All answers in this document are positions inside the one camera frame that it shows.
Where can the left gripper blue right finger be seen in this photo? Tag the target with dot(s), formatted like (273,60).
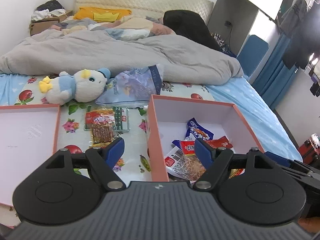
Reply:
(216,161)

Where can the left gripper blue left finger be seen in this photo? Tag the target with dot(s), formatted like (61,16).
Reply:
(101,163)

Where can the dark red sachet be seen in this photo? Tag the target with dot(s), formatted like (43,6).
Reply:
(221,142)

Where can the white shrimp snack bag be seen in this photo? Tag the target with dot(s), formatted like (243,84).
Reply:
(176,164)

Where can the red label spicy strip pack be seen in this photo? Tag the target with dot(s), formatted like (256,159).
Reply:
(197,169)

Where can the blue white noodle snack bag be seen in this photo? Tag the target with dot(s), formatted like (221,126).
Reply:
(196,131)

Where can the red yellow tofu snack pack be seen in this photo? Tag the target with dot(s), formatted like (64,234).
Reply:
(102,135)

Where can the red suitcase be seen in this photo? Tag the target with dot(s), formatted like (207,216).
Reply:
(309,150)

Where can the fruit print bed sheet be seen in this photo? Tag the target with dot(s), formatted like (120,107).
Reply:
(23,90)

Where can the pink storage box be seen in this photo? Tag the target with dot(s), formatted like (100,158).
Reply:
(168,119)

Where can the white blue plush toy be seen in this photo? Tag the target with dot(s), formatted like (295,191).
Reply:
(84,86)

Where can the pink box lid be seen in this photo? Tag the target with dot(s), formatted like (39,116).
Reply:
(28,138)

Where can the blue floral tissue pack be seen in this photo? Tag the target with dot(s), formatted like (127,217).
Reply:
(133,88)

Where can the blue curtain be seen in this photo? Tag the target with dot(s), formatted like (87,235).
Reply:
(275,78)

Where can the blue chair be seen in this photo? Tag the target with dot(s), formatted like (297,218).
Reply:
(251,54)

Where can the grey duvet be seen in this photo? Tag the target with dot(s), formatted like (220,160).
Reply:
(183,60)

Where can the patchwork blanket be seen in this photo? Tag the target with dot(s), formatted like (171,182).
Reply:
(128,29)

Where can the grey wardrobe shelf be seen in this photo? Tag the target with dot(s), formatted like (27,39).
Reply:
(236,20)

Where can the yellow pillow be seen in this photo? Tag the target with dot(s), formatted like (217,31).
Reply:
(101,14)

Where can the hanging dark clothes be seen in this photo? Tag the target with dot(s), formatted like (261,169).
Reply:
(301,26)

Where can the cardboard box with clothes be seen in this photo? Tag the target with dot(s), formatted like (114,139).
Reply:
(46,15)

